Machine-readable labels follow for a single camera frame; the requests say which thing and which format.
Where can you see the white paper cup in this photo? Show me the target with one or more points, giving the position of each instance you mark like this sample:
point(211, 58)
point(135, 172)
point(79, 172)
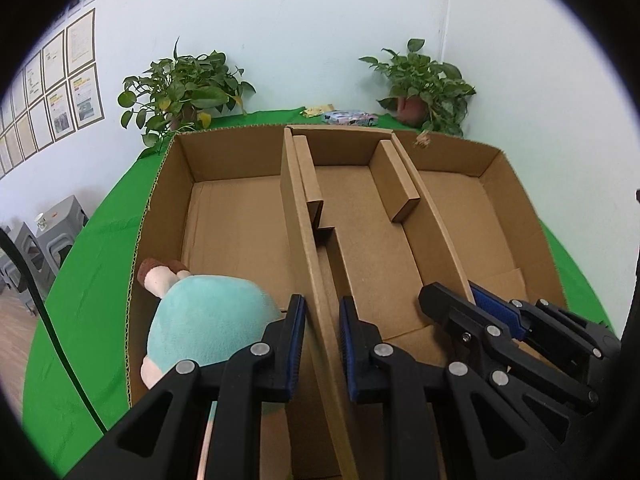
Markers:
point(40, 221)

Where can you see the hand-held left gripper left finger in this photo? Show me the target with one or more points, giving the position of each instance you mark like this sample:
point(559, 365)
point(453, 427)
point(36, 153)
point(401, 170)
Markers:
point(296, 345)

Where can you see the grey plastic stool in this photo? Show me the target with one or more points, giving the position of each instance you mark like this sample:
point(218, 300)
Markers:
point(30, 255)
point(62, 230)

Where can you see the brown cardboard box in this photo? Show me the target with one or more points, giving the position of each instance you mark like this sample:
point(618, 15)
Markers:
point(240, 220)

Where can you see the green table cloth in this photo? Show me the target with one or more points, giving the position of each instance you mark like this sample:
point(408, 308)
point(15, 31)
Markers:
point(90, 270)

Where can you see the dry brown leaf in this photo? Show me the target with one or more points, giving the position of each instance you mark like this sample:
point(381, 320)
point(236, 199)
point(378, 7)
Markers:
point(422, 140)

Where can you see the patterned plastic pouch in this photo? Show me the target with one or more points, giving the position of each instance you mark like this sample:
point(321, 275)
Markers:
point(350, 117)

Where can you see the teal and pink plush toy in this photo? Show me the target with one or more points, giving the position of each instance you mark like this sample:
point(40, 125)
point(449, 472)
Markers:
point(210, 315)

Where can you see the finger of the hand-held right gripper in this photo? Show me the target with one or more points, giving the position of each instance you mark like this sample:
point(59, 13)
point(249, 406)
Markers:
point(495, 307)
point(450, 310)

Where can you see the group of framed wall certificates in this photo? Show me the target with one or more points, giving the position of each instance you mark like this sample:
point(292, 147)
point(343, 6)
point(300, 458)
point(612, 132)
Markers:
point(75, 85)

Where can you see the green plant in brown pot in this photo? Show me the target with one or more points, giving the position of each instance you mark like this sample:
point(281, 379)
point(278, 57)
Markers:
point(425, 77)

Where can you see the yellow snack packet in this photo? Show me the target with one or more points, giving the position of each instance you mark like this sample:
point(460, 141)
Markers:
point(317, 110)

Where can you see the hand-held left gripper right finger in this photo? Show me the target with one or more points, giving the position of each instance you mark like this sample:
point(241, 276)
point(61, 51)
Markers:
point(349, 355)

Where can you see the bushy potted green plant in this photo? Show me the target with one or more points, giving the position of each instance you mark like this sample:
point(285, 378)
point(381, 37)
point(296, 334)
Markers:
point(185, 85)

